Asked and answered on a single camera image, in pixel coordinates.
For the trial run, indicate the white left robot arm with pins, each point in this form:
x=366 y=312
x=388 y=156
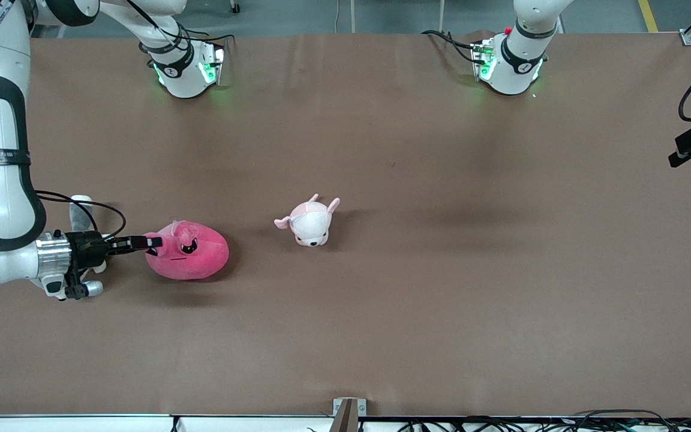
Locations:
x=516 y=60

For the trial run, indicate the grey husky plush toy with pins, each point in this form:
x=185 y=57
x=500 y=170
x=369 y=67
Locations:
x=80 y=210

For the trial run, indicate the white table edge rail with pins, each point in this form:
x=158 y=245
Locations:
x=81 y=423

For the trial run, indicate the round hot pink plush toy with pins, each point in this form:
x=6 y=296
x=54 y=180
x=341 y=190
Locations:
x=192 y=261

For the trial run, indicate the metal table edge bracket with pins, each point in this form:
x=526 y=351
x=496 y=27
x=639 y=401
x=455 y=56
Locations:
x=348 y=414

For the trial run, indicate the pale pink plush dog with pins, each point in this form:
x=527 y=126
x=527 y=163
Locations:
x=311 y=223

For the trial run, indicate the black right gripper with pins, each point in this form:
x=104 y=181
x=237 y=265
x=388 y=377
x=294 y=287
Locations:
x=87 y=249

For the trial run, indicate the brown table cover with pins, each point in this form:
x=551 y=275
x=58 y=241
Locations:
x=381 y=312

